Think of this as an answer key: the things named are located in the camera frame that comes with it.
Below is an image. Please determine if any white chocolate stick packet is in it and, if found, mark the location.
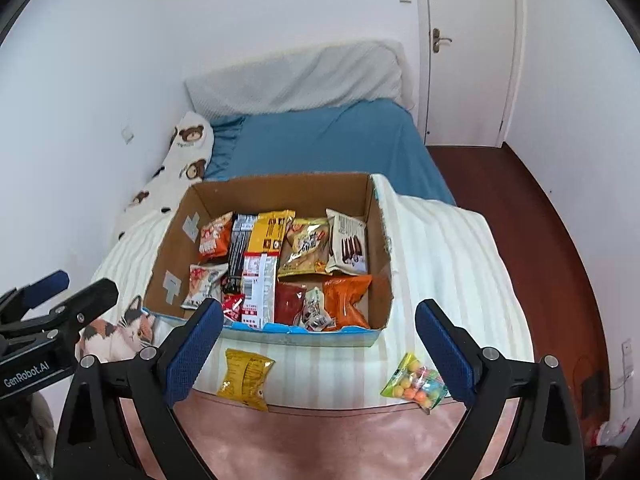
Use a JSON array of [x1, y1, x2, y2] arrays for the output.
[[325, 208, 369, 276]]

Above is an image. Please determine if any dark red snack packet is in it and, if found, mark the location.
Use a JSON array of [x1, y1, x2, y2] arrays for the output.
[[274, 282, 307, 326]]

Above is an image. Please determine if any small yellow snack packet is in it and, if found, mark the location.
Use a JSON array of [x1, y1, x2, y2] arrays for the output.
[[216, 347, 277, 412]]

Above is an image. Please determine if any cardboard box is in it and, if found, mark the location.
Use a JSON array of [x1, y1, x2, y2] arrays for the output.
[[142, 172, 396, 348]]

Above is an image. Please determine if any yellow egg cookie packet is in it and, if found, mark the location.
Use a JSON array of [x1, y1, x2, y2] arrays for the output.
[[277, 217, 331, 277]]

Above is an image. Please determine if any white door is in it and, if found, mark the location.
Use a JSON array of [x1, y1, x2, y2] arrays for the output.
[[424, 0, 526, 148]]

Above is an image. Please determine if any black grey snack packet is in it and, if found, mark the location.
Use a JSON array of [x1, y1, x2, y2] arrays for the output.
[[222, 214, 259, 294]]

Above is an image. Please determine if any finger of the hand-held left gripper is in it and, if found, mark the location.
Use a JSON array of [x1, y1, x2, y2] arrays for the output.
[[0, 270, 70, 324], [54, 278, 120, 334]]

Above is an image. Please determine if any grey pillow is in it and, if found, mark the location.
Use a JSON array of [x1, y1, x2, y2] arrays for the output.
[[184, 37, 408, 120]]

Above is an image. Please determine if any bear print pillow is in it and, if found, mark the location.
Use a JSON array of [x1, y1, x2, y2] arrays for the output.
[[111, 111, 216, 241]]

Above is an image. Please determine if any yellow red snack packet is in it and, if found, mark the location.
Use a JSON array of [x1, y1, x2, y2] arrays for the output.
[[249, 210, 297, 257]]

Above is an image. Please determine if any small red white packet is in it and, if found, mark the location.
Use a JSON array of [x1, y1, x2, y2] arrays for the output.
[[222, 294, 246, 322]]

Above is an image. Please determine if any cat print cushion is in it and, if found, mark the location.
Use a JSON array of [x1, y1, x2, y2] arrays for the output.
[[75, 295, 157, 363]]

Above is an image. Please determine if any pink blanket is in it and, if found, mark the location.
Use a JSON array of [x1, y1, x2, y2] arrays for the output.
[[117, 385, 521, 480]]

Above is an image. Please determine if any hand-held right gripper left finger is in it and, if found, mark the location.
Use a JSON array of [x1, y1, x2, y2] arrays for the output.
[[52, 297, 225, 480]]

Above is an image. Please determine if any white plastic bag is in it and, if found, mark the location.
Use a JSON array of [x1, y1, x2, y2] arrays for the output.
[[590, 417, 632, 449]]

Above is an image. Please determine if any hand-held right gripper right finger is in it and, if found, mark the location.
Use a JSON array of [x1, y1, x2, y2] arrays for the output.
[[415, 299, 586, 480]]

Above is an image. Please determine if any orange red snack packet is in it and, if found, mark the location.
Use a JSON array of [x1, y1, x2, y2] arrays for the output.
[[198, 211, 235, 264]]

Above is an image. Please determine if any white red snack packet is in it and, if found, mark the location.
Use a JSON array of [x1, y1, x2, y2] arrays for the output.
[[181, 263, 229, 310]]

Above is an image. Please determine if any blue bed sheet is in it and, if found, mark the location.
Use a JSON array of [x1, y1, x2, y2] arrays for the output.
[[202, 97, 457, 207]]

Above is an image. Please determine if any white barcode snack packet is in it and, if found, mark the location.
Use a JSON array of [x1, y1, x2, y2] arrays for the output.
[[241, 254, 279, 330]]

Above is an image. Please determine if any small white snack packet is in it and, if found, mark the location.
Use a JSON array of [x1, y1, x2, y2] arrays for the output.
[[302, 286, 326, 317]]

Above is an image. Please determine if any colourful candy ball bag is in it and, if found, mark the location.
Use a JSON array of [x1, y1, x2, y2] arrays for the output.
[[380, 351, 447, 416]]

